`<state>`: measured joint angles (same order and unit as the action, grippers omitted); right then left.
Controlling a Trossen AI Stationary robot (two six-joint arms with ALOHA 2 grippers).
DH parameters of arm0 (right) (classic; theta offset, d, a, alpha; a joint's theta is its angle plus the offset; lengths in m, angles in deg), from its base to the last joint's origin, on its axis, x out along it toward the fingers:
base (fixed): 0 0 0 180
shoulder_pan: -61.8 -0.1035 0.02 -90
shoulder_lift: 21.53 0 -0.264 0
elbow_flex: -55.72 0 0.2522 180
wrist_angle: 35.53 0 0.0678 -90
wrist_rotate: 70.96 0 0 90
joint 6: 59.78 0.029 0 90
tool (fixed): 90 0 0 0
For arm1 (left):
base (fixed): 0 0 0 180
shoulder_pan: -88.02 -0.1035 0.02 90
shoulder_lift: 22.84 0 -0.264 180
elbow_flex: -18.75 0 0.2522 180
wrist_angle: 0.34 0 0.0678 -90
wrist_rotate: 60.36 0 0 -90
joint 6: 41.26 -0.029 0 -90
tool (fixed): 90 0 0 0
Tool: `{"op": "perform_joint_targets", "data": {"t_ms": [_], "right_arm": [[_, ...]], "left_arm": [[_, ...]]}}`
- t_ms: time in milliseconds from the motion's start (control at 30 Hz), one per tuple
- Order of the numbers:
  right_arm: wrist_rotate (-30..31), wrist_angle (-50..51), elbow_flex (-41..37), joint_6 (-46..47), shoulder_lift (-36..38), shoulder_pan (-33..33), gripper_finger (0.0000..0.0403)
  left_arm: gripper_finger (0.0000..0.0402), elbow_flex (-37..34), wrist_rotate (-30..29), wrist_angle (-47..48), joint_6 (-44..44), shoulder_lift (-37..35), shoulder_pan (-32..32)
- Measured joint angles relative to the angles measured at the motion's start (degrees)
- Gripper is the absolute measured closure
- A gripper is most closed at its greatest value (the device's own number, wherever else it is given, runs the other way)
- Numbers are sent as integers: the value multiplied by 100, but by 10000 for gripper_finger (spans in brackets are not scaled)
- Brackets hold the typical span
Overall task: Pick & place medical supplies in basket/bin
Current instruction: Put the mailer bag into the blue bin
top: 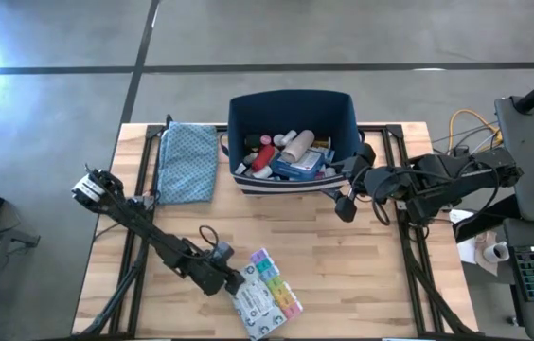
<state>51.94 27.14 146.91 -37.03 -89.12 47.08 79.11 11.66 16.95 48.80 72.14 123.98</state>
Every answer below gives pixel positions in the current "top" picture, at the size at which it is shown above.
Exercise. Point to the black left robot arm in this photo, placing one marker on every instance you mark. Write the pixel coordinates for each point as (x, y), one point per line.
(144, 227)

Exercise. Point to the orange pill bottle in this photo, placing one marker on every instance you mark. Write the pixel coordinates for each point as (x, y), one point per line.
(324, 142)

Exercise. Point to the white gauze roll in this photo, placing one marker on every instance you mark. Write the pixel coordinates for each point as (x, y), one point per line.
(290, 137)

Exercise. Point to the blue patterned cloth pouch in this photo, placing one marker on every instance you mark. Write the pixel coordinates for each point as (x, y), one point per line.
(186, 161)

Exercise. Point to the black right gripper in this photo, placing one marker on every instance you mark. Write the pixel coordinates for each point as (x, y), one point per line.
(366, 182)

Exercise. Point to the dark green square pad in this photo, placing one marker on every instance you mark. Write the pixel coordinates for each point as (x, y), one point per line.
(253, 141)

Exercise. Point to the grey desk top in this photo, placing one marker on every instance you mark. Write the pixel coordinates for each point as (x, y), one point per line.
(532, 142)

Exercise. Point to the rainbow weekly pill organizer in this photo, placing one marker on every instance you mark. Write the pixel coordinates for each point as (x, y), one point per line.
(276, 284)

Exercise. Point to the white pill bottle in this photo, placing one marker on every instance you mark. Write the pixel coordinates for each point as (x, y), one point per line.
(250, 158)
(278, 140)
(263, 173)

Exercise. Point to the black desk support bar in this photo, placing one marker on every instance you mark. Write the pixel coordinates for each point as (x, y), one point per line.
(470, 229)

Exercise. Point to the navy fabric basket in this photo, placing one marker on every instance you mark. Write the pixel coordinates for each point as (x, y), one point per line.
(295, 109)

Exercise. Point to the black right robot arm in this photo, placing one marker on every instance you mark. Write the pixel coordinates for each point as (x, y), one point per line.
(461, 175)

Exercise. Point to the white mug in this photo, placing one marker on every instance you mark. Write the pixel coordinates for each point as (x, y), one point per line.
(496, 252)

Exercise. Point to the patterned wipes packet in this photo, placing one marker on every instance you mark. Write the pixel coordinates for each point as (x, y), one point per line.
(257, 308)

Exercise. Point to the blue first aid kit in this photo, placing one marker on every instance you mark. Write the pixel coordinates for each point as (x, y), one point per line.
(302, 166)

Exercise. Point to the white paper napkin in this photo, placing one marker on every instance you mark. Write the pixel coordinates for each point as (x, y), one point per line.
(470, 251)

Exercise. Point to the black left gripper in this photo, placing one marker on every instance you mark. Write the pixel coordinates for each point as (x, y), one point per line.
(205, 277)

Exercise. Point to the grey side stand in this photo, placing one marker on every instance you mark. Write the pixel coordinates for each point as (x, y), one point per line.
(6, 232)

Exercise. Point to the white bottle purple label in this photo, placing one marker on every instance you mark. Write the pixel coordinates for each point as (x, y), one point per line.
(328, 171)

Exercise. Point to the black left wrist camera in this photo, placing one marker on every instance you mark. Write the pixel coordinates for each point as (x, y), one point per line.
(223, 251)

